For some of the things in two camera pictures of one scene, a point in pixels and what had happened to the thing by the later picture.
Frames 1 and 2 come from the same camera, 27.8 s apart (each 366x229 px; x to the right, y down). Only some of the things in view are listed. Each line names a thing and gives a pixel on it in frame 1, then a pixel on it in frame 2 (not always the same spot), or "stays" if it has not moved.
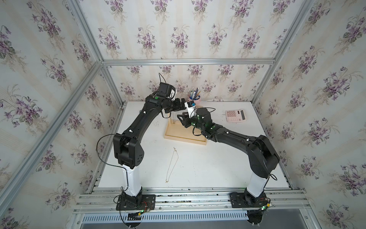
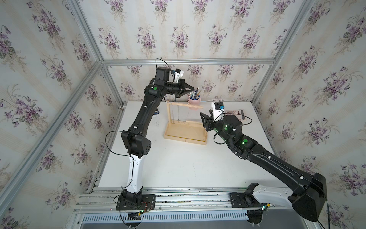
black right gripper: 185,120 to 209,121
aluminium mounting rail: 98,200 stays
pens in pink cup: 193,95 stays
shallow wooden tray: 175,130 stays
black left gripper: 178,106 to 181,86
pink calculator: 235,116 stays
